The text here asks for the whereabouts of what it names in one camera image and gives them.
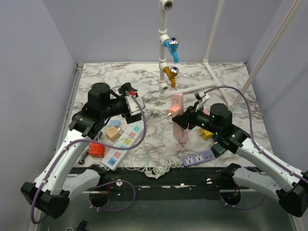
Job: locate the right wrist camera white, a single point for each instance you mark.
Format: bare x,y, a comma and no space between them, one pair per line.
202,98

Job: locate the red cube plug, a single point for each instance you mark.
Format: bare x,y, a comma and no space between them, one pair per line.
97,150

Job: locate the green cube plug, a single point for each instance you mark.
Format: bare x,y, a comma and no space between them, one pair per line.
217,150

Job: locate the beige cube plug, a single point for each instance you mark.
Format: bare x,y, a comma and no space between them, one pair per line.
112,133

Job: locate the purple power strip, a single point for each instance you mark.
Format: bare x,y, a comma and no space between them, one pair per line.
197,158

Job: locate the white pvc pipe frame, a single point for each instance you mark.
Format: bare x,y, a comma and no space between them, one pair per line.
166,5

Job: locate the white power strip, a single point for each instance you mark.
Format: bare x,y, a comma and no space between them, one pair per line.
129,137

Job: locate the yellow cube socket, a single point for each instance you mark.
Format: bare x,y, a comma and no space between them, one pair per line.
206,135

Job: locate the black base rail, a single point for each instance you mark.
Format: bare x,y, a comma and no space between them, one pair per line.
208,183

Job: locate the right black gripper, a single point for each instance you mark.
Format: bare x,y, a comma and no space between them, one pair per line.
189,116

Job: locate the light blue small plug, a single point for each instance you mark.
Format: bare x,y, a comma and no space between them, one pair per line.
116,123

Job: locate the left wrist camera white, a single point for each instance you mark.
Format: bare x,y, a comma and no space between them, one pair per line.
135,103

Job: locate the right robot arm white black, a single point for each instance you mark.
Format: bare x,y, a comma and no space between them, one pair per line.
282,182

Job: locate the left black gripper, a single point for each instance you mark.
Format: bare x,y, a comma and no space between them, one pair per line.
124,91

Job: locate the orange small plug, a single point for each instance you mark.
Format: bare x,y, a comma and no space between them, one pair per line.
173,111

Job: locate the blue cube plug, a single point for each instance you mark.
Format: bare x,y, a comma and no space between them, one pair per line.
215,139

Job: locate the orange faucet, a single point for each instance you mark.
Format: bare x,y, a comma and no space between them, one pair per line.
171,73

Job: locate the black hex key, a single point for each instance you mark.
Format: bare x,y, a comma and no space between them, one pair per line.
83,157

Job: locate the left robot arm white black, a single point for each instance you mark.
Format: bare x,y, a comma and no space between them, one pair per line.
51,192

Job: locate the blue faucet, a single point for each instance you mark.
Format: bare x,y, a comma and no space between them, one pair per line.
172,45

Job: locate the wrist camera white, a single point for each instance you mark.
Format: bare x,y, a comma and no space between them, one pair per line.
202,98
135,103

